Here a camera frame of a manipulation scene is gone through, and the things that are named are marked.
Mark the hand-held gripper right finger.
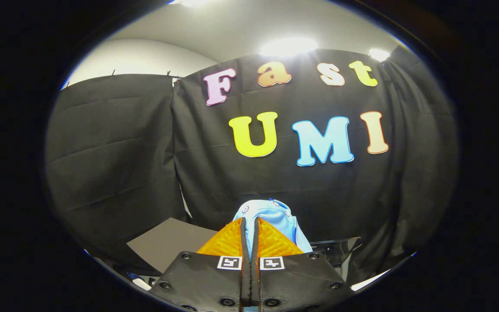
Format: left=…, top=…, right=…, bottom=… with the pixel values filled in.
left=249, top=218, right=356, bottom=312

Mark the ceiling light behind backdrop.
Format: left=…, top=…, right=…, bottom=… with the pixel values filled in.
left=260, top=38, right=318, bottom=57

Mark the grey cabinet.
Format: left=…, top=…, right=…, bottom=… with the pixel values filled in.
left=126, top=218, right=220, bottom=274

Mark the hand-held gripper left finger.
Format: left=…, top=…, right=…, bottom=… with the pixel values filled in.
left=150, top=218, right=250, bottom=312

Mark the light blue polo shirt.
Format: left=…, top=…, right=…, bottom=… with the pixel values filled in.
left=233, top=199, right=314, bottom=254

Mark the black backdrop cloth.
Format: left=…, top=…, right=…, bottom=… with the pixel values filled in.
left=44, top=45, right=460, bottom=286

